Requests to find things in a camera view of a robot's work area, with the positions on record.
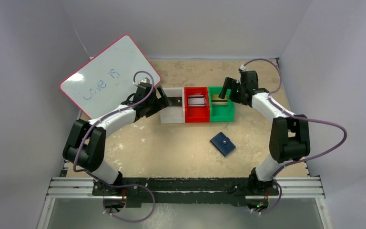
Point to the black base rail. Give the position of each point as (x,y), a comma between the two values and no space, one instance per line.
(235,191)

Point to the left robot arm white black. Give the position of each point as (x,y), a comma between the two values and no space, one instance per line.
(85,146)

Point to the red plastic bin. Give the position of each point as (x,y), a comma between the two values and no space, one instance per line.
(200,112)

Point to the blue leather card holder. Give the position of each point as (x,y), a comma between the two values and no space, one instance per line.
(223,144)

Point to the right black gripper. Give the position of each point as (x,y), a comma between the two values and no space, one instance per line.
(233,91)

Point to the green plastic bin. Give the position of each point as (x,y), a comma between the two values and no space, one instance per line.
(220,112)

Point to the black credit card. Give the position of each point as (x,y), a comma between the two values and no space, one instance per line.
(176,101)

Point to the gold credit card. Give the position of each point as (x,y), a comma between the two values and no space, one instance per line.
(217,101)

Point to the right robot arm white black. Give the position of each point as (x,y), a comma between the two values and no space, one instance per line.
(289,138)

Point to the white plastic bin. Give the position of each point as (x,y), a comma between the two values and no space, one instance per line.
(173,114)

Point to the whiteboard with pink frame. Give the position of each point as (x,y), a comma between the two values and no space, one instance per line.
(105,81)

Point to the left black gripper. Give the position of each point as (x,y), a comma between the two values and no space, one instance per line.
(161,102)

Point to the silver credit card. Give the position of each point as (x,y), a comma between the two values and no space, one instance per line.
(196,101)

